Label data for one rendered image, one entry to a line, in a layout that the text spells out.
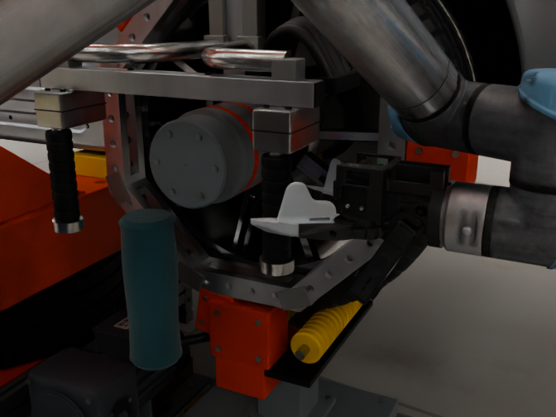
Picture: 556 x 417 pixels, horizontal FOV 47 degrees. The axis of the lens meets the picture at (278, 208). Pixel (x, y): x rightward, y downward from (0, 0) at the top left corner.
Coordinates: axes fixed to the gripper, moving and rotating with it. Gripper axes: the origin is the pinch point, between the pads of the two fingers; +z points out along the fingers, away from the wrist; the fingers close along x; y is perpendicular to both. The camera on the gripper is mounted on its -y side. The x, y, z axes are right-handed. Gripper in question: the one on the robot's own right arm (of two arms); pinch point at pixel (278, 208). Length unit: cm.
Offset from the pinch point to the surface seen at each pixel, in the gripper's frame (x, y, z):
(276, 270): 1.9, -7.3, -0.8
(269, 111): 1.4, 11.9, 0.5
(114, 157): -20.6, -2.5, 42.1
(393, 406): -53, -60, -3
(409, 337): -124, -82, 11
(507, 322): -149, -82, -17
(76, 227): 0.5, -7.3, 32.1
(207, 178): -6.1, 0.6, 13.8
